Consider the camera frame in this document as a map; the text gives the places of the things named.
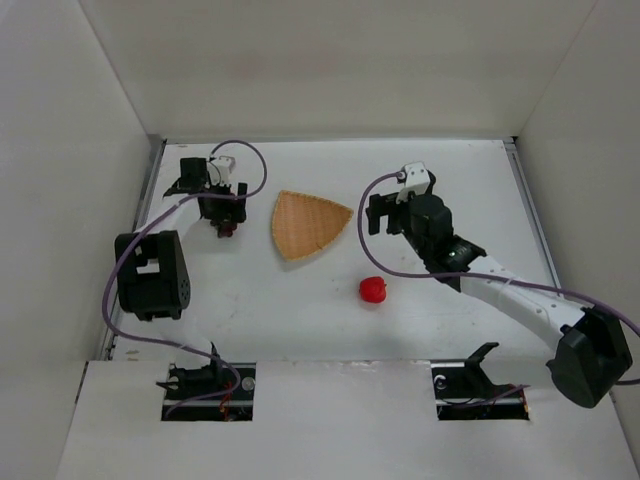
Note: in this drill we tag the left aluminium table rail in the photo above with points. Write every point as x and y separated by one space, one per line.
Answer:
110 307

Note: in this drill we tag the dark red grape bunch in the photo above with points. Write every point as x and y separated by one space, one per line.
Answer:
226 229

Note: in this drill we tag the aluminium table rail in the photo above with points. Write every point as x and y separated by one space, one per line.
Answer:
110 307
525 254

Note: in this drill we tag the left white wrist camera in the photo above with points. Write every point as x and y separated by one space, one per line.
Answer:
220 170

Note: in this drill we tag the woven triangular fruit basket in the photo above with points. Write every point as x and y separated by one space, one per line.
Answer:
303 225

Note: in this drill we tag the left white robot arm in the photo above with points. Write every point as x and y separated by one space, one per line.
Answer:
153 282

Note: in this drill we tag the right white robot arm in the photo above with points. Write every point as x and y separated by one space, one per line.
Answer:
590 350

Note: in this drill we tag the right aluminium table rail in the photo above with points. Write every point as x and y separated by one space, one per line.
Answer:
525 254

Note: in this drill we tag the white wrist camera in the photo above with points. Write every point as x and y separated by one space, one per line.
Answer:
415 179
220 170

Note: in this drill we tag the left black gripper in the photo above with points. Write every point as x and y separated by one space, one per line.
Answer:
223 214

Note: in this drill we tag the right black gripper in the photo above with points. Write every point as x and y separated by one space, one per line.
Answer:
382 214

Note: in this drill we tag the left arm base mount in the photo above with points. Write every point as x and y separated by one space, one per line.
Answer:
209 394

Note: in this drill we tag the red fake apple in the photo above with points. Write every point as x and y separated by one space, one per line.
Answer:
373 290

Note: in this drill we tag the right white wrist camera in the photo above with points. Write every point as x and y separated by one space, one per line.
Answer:
415 179

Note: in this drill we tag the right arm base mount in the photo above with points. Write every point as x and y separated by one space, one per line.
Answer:
464 392

